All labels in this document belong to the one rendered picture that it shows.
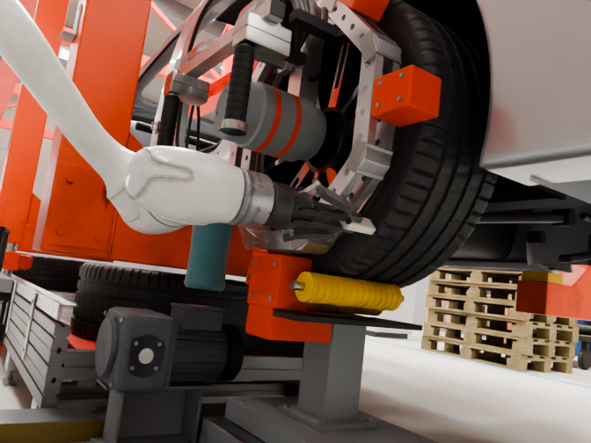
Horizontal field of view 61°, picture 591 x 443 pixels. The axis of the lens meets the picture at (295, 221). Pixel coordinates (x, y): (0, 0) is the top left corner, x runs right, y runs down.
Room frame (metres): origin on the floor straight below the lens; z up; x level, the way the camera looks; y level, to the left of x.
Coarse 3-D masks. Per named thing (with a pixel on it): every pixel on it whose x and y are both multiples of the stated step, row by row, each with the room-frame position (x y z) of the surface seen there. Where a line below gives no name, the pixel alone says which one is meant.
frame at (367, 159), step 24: (336, 0) 0.96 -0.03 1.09; (336, 24) 0.95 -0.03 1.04; (360, 24) 0.89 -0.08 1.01; (360, 48) 0.88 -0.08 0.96; (384, 48) 0.85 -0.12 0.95; (264, 72) 1.20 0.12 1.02; (384, 72) 0.89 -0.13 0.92; (360, 96) 0.87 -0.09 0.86; (360, 120) 0.86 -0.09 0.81; (360, 144) 0.85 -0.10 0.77; (384, 144) 0.87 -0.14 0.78; (360, 168) 0.86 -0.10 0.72; (384, 168) 0.87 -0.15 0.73; (336, 192) 0.90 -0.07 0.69; (360, 192) 0.91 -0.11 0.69; (264, 240) 1.10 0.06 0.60; (312, 240) 0.96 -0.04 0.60
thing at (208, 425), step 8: (208, 424) 1.26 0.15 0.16; (216, 424) 1.30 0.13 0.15; (224, 424) 1.30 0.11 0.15; (232, 424) 1.27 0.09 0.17; (208, 432) 1.25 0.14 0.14; (216, 432) 1.22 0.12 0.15; (224, 432) 1.19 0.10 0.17; (232, 432) 1.26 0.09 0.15; (240, 432) 1.23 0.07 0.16; (248, 432) 1.21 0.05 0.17; (200, 440) 1.29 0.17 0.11; (208, 440) 1.25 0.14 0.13; (216, 440) 1.22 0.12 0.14; (224, 440) 1.18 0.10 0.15; (232, 440) 1.15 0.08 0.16; (240, 440) 1.21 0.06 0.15; (248, 440) 1.20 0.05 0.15; (256, 440) 1.17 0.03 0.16
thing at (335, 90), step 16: (336, 48) 1.15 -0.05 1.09; (352, 48) 1.08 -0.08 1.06; (336, 64) 1.22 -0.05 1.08; (352, 64) 1.09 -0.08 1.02; (288, 80) 1.25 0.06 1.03; (320, 80) 1.26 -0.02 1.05; (336, 80) 1.11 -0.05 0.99; (352, 80) 1.28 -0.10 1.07; (320, 96) 1.17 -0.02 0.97; (336, 96) 1.10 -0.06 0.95; (352, 96) 1.06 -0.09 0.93; (336, 112) 1.12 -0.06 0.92; (352, 112) 1.08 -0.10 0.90; (336, 128) 1.16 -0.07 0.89; (352, 128) 1.05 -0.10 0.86; (352, 144) 1.07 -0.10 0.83; (272, 160) 1.33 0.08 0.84; (320, 160) 1.20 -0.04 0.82; (336, 160) 1.08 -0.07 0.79; (272, 176) 1.32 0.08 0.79; (288, 176) 1.35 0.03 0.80; (304, 176) 1.18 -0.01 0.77; (320, 176) 1.13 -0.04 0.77
